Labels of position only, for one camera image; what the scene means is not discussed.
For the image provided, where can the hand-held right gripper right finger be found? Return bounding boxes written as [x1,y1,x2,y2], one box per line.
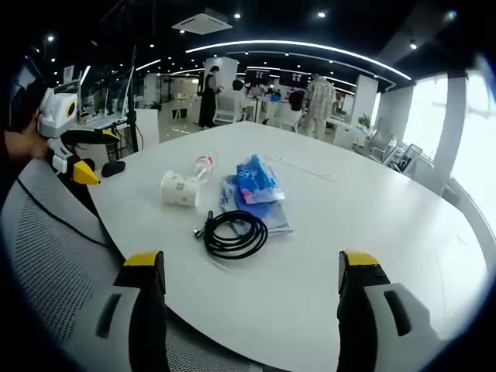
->
[336,249,447,372]

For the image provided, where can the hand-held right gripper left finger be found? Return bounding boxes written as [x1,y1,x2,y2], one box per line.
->
[68,250,169,372]

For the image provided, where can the small black oval object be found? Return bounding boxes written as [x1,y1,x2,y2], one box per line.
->
[101,160,127,179]

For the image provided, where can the white paper cup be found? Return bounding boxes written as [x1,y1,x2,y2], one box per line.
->
[160,170,203,208]

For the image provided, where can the clear plastic bottle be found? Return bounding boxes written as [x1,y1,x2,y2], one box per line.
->
[191,149,220,188]

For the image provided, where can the blue patterned bag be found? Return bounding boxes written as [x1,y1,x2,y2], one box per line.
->
[220,174,295,236]

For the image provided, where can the blue tissue packet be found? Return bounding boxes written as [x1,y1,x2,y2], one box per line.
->
[236,153,287,205]

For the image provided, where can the person's left hand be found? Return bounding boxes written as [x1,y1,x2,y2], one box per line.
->
[3,129,48,160]

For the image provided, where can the white office desk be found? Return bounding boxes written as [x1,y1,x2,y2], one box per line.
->
[77,111,133,131]

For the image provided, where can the black stand pole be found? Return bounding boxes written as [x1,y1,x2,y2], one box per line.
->
[129,45,141,154]

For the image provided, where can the grey mesh office chair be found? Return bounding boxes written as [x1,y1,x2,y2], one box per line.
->
[0,158,253,372]

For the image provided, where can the white table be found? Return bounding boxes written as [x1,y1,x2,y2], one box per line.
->
[87,120,491,362]

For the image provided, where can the white office chair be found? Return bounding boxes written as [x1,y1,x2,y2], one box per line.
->
[275,104,302,133]
[213,95,244,126]

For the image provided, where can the ceiling air vent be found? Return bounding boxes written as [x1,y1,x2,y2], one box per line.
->
[171,11,234,34]

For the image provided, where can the curved ceiling light strip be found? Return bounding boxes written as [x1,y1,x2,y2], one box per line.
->
[184,38,412,81]

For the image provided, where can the thin black cable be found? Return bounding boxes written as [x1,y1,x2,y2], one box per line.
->
[15,177,114,250]

